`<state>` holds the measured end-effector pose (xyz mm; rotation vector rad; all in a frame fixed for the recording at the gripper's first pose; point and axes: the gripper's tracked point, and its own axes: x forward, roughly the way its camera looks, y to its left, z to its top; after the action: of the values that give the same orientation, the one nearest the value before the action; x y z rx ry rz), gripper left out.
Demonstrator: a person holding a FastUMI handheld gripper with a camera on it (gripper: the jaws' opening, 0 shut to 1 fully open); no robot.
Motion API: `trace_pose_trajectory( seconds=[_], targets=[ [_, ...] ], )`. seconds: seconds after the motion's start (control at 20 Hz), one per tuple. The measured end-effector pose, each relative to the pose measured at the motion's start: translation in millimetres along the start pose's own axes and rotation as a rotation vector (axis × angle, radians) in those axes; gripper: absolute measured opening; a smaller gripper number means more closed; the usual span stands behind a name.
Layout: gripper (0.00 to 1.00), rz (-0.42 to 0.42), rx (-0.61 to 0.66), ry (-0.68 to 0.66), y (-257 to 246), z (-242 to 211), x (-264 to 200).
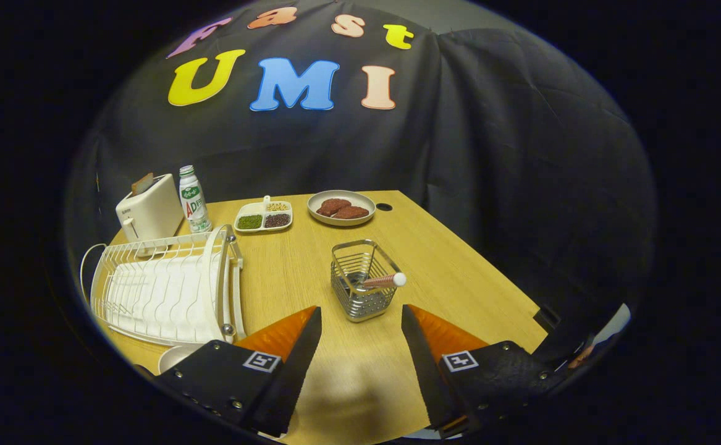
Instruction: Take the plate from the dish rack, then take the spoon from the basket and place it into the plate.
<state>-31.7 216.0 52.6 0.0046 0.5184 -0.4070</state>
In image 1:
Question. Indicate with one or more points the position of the pile of pale beans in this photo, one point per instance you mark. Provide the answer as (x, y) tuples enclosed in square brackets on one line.
[(277, 206)]

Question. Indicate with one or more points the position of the pile of dark red beans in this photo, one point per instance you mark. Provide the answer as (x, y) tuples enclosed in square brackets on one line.
[(277, 220)]

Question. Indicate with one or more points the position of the white green-label drink bottle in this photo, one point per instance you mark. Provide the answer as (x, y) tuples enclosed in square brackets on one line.
[(193, 201)]

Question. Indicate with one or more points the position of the brown meat patty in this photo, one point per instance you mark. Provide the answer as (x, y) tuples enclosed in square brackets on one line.
[(353, 213), (332, 205)]

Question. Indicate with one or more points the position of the white toaster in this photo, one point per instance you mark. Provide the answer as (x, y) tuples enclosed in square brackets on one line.
[(153, 213)]

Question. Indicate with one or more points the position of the beige plate with patties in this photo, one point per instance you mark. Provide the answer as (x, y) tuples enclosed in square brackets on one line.
[(326, 220)]

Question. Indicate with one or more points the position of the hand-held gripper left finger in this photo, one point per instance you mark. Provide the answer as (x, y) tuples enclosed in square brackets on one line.
[(295, 364)]

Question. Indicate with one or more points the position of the toast slice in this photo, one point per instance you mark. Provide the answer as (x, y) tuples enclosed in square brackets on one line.
[(144, 183)]

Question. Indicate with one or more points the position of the pile of green beans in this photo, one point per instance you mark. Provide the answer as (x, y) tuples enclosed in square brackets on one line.
[(249, 222)]

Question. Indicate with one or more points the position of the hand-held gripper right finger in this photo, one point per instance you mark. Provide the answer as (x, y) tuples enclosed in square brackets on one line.
[(428, 364)]

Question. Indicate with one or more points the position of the beige round plate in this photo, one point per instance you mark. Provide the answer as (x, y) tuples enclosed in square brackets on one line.
[(175, 357)]

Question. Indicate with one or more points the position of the white divided snack tray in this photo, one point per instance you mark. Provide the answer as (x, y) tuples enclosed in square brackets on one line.
[(263, 212)]

